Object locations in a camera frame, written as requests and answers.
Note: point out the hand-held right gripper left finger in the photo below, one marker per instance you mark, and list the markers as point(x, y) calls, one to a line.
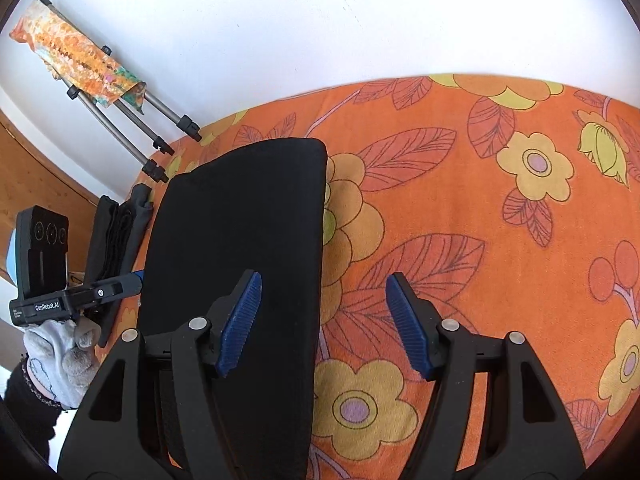
point(242, 320)

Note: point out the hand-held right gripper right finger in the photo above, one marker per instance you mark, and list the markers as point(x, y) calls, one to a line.
point(407, 322)

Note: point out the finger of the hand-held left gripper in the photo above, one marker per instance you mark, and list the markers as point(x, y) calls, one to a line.
point(134, 280)

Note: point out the black pants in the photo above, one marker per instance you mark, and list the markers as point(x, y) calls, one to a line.
point(240, 210)

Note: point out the person's left forearm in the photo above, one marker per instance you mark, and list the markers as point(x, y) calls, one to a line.
point(25, 410)

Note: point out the person's left hand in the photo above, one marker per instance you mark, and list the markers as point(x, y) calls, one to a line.
point(60, 365)

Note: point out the stack of folded dark clothes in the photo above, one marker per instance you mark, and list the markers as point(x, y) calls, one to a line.
point(112, 240)

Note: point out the orange floral blanket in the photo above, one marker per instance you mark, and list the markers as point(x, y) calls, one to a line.
point(450, 210)

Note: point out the grey metal tripod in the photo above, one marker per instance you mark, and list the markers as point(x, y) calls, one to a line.
point(155, 105)

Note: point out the orange floral cloth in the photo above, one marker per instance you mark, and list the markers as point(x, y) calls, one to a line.
point(75, 55)

